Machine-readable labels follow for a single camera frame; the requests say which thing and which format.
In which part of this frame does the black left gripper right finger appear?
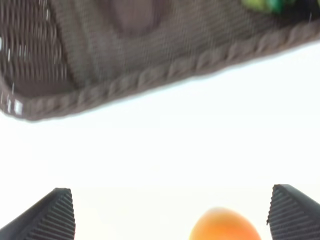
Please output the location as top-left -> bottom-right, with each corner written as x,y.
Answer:
266,184 -> 320,240

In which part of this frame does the black pump bottle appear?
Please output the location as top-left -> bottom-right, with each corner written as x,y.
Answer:
241,0 -> 320,15

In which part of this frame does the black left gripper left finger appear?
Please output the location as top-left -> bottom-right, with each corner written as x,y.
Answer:
0,188 -> 76,240

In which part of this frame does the translucent purple plastic cup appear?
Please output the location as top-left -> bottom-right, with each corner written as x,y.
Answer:
105,0 -> 167,36

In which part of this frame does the round bread bun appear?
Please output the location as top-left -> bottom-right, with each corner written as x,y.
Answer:
188,207 -> 261,240

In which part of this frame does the dark brown wicker basket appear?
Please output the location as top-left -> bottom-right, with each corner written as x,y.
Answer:
0,0 -> 320,121

